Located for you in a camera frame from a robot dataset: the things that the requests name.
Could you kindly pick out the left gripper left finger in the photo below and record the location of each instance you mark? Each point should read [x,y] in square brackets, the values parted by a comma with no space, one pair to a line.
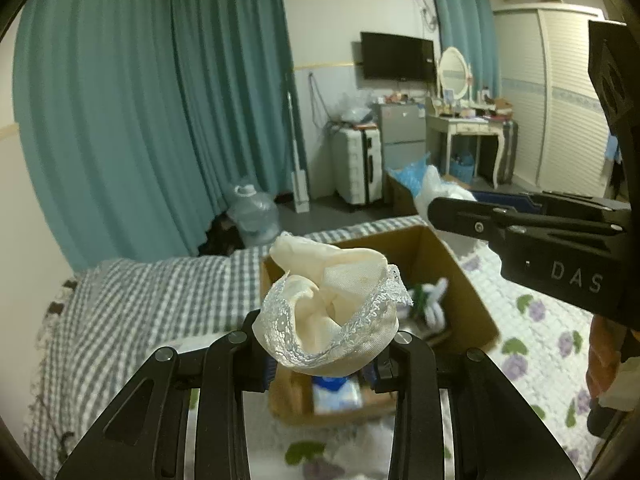
[142,432]

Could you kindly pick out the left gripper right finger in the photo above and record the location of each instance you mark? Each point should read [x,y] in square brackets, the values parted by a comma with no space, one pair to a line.
[495,432]

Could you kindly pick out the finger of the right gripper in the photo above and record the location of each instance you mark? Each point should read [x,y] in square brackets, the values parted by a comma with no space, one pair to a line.
[480,227]
[550,202]

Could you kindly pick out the white green pipe-cleaner flower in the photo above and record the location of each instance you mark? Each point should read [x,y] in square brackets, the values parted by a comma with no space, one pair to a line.
[426,307]

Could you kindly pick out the blue tissue pack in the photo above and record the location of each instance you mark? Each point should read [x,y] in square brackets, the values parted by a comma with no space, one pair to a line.
[335,394]

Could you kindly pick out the cream lace cloth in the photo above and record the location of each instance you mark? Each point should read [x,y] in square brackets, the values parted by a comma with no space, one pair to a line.
[333,310]

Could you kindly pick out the right hand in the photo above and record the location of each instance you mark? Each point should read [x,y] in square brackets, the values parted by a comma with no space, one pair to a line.
[612,380]

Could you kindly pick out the white louvred wardrobe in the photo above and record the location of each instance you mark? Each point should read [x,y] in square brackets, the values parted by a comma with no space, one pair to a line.
[543,53]

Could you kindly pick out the floral white quilt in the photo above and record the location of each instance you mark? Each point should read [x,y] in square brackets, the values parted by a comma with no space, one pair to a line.
[541,347]

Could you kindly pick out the blue plastic bag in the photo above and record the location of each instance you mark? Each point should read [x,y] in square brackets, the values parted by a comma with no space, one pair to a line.
[411,175]

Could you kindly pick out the white dressing table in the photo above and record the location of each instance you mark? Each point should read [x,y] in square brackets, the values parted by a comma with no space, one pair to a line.
[475,147]

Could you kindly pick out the grey checked bed sheet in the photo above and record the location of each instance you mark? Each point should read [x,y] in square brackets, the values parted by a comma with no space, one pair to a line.
[104,322]

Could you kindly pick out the silver mini fridge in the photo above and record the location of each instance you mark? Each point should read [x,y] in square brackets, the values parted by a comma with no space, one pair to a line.
[403,133]

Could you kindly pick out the white suitcase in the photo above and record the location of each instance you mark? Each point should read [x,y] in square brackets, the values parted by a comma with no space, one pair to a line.
[357,165]

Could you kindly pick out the white oval vanity mirror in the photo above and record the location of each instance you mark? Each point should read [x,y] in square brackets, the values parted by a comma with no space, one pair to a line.
[454,75]

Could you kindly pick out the brown cardboard box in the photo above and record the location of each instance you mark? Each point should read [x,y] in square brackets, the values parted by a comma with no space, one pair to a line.
[421,257]

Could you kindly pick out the teal curtain right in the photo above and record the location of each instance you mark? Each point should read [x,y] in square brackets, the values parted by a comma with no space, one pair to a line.
[469,26]

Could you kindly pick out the teal curtain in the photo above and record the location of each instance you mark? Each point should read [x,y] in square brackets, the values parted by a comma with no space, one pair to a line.
[469,26]
[138,116]

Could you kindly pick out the white floor mop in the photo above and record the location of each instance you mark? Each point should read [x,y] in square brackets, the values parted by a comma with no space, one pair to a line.
[299,179]

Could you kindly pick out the clear water jug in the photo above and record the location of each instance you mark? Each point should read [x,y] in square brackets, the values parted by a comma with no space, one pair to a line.
[255,215]

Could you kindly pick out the teal curtain left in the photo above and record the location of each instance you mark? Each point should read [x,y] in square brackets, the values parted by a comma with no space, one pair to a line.
[138,116]

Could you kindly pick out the black wall television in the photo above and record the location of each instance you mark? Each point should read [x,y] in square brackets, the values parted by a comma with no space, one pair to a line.
[398,58]

